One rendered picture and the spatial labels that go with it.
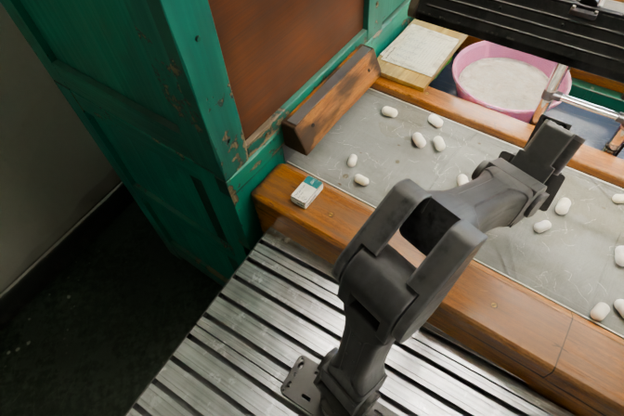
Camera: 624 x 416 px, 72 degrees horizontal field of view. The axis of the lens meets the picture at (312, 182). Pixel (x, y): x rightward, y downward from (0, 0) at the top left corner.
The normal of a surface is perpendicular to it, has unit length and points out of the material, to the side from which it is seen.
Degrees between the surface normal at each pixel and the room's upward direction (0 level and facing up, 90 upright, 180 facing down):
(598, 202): 0
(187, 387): 0
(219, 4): 90
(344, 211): 0
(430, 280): 34
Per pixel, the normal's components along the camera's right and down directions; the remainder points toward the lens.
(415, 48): -0.06, -0.61
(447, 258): -0.47, -0.19
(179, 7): 0.81, 0.43
